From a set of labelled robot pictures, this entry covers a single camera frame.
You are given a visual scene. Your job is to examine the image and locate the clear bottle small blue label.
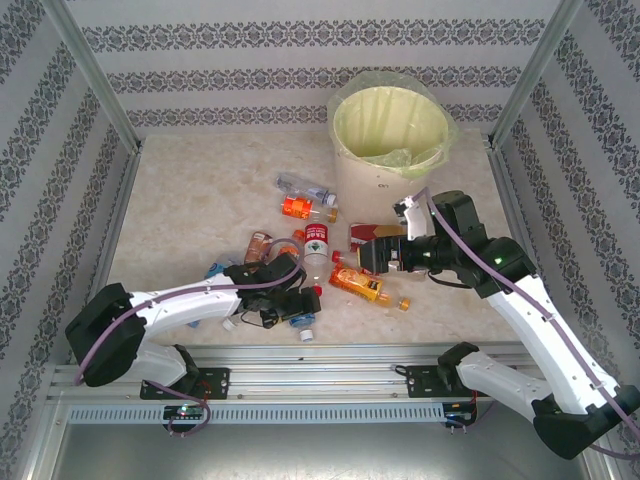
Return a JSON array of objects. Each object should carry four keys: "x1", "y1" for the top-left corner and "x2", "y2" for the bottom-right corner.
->
[{"x1": 275, "y1": 172, "x2": 337, "y2": 206}]

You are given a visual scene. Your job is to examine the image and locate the red gold tea bottle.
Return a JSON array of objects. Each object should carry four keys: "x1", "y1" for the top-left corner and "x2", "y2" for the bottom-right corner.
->
[{"x1": 349, "y1": 222, "x2": 407, "y2": 251}]

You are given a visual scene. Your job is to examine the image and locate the orange label bottle gold cap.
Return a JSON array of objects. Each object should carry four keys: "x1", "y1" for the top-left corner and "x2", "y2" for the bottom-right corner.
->
[{"x1": 281, "y1": 194, "x2": 340, "y2": 224}]

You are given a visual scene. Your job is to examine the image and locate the red white label water bottle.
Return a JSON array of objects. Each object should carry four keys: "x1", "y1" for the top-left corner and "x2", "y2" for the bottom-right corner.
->
[{"x1": 303, "y1": 223, "x2": 331, "y2": 298}]

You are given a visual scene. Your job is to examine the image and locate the green plastic bin liner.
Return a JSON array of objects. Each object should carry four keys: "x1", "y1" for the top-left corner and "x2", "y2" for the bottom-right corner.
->
[{"x1": 328, "y1": 69, "x2": 461, "y2": 181}]

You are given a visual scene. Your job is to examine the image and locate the cream plastic waste bin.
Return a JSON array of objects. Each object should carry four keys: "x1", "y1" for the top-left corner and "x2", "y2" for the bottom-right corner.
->
[{"x1": 331, "y1": 82, "x2": 450, "y2": 225}]

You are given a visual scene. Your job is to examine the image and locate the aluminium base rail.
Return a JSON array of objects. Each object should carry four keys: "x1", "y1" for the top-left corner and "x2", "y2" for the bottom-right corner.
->
[{"x1": 47, "y1": 342, "x2": 594, "y2": 401}]

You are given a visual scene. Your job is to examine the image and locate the orange juice bottle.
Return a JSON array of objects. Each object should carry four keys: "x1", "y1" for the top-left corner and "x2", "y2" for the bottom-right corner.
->
[{"x1": 328, "y1": 263, "x2": 413, "y2": 311}]

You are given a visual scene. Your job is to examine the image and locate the brown label bottle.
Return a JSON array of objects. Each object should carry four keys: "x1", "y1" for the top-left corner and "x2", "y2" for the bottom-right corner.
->
[{"x1": 243, "y1": 230, "x2": 275, "y2": 265}]

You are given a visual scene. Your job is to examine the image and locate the left thin black camera cable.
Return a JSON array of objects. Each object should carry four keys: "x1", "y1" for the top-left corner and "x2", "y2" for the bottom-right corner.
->
[{"x1": 238, "y1": 305, "x2": 275, "y2": 330}]

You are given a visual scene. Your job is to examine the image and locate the thin black camera cable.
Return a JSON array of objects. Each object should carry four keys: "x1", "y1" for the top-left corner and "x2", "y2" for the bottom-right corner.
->
[
  {"x1": 238, "y1": 305, "x2": 275, "y2": 330},
  {"x1": 427, "y1": 269, "x2": 474, "y2": 290}
]

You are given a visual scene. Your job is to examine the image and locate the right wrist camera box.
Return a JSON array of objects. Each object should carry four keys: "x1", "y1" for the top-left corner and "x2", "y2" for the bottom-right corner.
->
[{"x1": 392, "y1": 195, "x2": 432, "y2": 242}]

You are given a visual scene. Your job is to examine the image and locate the aluminium frame post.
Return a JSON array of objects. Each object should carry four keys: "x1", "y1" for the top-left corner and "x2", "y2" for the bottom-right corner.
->
[
  {"x1": 487, "y1": 0, "x2": 586, "y2": 149},
  {"x1": 39, "y1": 0, "x2": 146, "y2": 154}
]

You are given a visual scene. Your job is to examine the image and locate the aluminium side rail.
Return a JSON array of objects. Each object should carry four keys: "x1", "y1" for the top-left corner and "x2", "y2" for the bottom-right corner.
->
[
  {"x1": 487, "y1": 147, "x2": 569, "y2": 361},
  {"x1": 69, "y1": 149, "x2": 144, "y2": 366}
]

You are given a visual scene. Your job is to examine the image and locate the small orange label bottle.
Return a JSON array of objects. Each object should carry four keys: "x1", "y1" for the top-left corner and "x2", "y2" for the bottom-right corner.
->
[{"x1": 273, "y1": 228, "x2": 307, "y2": 262}]

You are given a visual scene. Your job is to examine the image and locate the clear bottle blue cap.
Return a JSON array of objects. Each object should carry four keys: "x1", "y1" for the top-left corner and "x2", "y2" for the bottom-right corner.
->
[{"x1": 185, "y1": 252, "x2": 239, "y2": 329}]

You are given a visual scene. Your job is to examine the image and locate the right thin black camera cable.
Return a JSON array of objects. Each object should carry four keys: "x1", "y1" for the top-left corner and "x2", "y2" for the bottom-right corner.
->
[{"x1": 427, "y1": 269, "x2": 474, "y2": 290}]

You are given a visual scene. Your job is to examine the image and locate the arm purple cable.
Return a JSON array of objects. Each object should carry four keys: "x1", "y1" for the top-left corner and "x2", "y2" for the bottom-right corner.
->
[
  {"x1": 73, "y1": 238, "x2": 307, "y2": 439},
  {"x1": 407, "y1": 187, "x2": 640, "y2": 459}
]

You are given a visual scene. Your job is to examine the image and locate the slotted white cable duct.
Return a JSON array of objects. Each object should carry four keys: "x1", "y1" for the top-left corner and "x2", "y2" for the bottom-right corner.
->
[{"x1": 67, "y1": 402, "x2": 446, "y2": 425}]

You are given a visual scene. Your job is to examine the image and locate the grey metal shelf panel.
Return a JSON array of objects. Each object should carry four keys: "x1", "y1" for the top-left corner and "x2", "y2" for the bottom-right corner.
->
[{"x1": 49, "y1": 422, "x2": 616, "y2": 480}]

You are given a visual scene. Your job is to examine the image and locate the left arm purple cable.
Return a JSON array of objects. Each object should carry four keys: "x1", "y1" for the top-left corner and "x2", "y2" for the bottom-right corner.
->
[{"x1": 73, "y1": 238, "x2": 307, "y2": 439}]

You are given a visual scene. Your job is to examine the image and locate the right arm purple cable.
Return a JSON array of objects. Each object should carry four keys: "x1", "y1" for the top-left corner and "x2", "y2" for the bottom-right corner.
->
[{"x1": 407, "y1": 187, "x2": 640, "y2": 459}]

